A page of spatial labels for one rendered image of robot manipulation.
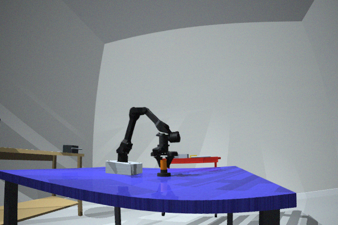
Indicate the orange tapered knob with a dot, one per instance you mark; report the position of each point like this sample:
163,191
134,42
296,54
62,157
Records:
163,164

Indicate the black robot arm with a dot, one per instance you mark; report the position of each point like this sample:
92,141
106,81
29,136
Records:
134,114

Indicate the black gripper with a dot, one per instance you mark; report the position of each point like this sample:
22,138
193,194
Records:
170,155

